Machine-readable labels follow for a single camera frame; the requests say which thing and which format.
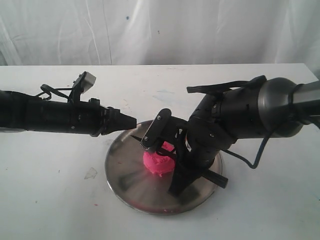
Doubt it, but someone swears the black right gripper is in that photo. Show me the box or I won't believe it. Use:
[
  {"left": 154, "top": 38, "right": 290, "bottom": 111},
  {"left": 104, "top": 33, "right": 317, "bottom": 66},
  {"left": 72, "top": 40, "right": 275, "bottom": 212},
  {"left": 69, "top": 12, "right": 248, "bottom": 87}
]
[{"left": 168, "top": 119, "right": 237, "bottom": 197}]

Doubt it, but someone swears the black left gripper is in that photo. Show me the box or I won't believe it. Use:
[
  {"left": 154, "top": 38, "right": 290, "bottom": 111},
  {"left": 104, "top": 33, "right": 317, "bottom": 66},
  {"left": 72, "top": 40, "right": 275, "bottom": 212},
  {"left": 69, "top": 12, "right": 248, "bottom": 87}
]
[{"left": 69, "top": 98, "right": 137, "bottom": 137}]

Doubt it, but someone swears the black knife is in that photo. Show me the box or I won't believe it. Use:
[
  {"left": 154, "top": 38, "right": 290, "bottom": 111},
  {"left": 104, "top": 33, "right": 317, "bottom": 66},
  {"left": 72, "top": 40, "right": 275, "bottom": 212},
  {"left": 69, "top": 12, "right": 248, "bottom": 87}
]
[{"left": 130, "top": 134, "right": 229, "bottom": 189}]

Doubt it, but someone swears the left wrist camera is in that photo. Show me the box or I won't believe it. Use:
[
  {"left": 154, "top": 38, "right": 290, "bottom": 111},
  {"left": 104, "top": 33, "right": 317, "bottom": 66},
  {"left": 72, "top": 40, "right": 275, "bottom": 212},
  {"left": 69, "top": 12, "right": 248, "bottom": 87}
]
[{"left": 68, "top": 71, "right": 97, "bottom": 103}]

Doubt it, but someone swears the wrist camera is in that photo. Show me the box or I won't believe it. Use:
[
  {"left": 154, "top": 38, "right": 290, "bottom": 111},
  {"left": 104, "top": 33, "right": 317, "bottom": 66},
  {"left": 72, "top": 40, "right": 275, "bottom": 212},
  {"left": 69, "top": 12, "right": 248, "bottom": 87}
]
[
  {"left": 68, "top": 71, "right": 97, "bottom": 103},
  {"left": 140, "top": 108, "right": 187, "bottom": 153}
]

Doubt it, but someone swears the pink dough lump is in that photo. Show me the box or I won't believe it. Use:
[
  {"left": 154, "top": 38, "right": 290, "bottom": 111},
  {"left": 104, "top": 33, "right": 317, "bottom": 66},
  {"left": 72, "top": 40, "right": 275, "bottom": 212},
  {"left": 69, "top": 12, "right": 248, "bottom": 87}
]
[{"left": 142, "top": 151, "right": 175, "bottom": 177}]

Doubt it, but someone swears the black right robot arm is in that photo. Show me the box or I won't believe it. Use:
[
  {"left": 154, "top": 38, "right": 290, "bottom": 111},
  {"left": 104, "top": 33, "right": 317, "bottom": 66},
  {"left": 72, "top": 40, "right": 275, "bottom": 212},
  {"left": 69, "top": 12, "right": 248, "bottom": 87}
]
[{"left": 168, "top": 75, "right": 320, "bottom": 196}]

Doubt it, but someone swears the white backdrop curtain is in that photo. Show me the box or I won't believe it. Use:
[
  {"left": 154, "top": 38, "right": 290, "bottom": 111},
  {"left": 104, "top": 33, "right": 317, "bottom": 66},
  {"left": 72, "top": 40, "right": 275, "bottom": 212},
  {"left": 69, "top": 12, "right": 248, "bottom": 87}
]
[{"left": 0, "top": 0, "right": 320, "bottom": 76}]

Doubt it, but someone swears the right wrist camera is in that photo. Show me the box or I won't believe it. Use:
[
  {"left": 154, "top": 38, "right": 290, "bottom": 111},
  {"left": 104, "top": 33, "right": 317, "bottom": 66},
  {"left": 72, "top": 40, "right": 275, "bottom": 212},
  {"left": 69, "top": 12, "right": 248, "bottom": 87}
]
[{"left": 140, "top": 108, "right": 187, "bottom": 153}]

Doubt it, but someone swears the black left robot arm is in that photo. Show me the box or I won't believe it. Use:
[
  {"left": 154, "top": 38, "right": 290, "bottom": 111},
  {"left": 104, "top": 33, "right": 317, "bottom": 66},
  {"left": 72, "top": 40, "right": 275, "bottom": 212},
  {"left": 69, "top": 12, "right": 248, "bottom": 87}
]
[{"left": 0, "top": 91, "right": 137, "bottom": 137}]

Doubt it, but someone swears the round steel plate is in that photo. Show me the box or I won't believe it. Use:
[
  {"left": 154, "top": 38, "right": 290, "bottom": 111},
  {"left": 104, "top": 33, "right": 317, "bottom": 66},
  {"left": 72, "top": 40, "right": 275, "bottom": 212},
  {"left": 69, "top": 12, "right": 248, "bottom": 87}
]
[{"left": 105, "top": 120, "right": 218, "bottom": 215}]

